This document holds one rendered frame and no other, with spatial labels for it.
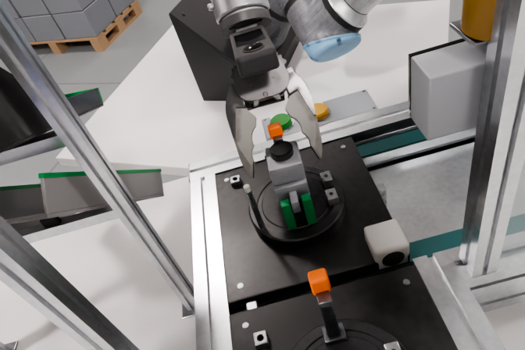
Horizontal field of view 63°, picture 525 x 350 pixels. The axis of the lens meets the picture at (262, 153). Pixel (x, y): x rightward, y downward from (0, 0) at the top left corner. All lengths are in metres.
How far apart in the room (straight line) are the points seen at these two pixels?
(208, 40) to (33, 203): 0.54
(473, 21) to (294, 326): 0.37
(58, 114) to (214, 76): 0.64
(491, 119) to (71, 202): 0.41
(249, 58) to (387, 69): 0.64
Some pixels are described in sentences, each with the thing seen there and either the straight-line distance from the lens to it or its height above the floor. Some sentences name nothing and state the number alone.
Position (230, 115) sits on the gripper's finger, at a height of 1.14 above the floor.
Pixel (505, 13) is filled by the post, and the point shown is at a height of 1.29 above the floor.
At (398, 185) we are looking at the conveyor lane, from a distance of 0.72.
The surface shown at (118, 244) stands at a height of 0.86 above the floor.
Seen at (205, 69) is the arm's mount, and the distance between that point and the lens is 1.05.
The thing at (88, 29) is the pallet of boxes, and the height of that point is 0.20.
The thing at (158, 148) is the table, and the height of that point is 0.86.
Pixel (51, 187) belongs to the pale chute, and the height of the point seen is 1.20.
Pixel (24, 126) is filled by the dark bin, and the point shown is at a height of 1.26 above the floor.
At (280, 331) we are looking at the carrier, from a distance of 0.54.
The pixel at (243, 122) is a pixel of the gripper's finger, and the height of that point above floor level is 1.13.
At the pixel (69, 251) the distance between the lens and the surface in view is 0.92.
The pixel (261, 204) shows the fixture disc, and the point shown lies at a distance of 0.63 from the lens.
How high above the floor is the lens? 1.45
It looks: 41 degrees down
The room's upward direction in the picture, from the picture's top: 18 degrees counter-clockwise
